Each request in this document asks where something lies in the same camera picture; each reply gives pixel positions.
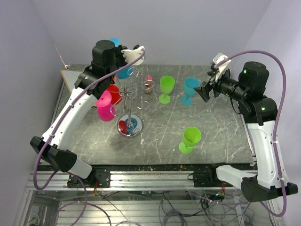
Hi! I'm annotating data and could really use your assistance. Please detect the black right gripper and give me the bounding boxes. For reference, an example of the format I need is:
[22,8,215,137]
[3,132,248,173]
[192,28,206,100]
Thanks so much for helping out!
[194,67,248,102]

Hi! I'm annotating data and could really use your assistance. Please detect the blue wine glass front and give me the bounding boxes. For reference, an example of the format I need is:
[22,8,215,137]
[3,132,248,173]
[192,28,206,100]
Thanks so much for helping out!
[109,38,134,79]

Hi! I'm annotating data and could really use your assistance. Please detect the blue wine glass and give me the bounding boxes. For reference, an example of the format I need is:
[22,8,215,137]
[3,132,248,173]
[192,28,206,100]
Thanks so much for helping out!
[181,78,200,106]
[109,38,134,79]

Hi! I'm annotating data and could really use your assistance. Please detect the red wine glass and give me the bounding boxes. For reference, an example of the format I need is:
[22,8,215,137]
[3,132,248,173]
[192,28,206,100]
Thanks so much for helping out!
[106,80,122,105]

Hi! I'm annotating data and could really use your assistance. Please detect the magenta wine glass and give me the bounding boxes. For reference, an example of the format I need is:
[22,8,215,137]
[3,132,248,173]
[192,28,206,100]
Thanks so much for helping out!
[95,91,115,121]

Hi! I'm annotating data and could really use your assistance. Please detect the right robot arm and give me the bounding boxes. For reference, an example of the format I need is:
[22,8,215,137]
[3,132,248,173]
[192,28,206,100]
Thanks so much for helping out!
[194,61,298,202]

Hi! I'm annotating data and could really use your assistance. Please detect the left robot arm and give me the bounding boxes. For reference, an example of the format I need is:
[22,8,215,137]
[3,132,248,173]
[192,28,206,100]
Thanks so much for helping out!
[30,40,145,187]

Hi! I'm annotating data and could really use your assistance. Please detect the blue wine glass back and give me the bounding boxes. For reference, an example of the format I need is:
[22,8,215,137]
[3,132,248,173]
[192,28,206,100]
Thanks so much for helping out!
[181,78,200,106]

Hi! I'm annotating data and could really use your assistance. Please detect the green wine glass back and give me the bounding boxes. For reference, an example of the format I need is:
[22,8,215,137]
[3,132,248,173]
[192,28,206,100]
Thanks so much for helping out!
[158,75,175,104]

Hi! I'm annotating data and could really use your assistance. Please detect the green wine glass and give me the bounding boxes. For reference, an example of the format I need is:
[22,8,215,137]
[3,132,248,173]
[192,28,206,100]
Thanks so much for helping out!
[158,75,175,104]
[179,127,202,154]

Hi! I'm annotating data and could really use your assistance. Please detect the green wine glass front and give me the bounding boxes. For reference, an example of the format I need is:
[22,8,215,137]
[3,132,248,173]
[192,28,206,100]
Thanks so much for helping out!
[179,127,202,154]

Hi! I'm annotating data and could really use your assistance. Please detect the chrome wine glass rack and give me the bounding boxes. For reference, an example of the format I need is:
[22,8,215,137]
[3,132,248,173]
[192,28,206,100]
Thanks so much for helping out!
[111,67,155,138]

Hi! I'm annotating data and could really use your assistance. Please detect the yellow-framed whiteboard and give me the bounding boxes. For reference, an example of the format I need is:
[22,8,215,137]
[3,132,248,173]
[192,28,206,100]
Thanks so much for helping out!
[61,70,82,93]

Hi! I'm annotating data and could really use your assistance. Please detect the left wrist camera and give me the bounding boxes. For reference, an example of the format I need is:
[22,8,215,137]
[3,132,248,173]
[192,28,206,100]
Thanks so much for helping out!
[121,46,145,66]

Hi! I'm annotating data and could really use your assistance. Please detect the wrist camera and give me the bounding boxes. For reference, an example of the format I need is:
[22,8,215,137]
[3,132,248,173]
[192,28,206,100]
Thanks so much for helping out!
[212,52,231,82]
[121,46,145,66]

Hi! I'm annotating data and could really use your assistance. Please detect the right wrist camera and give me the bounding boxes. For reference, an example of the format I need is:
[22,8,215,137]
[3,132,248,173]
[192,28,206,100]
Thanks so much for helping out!
[212,52,231,82]

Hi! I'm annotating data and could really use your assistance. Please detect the aluminium mounting rail frame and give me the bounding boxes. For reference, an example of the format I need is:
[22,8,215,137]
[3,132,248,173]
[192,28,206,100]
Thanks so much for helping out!
[15,164,284,226]

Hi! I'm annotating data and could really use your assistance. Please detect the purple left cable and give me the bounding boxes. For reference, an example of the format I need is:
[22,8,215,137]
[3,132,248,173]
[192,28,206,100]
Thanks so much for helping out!
[34,48,146,226]

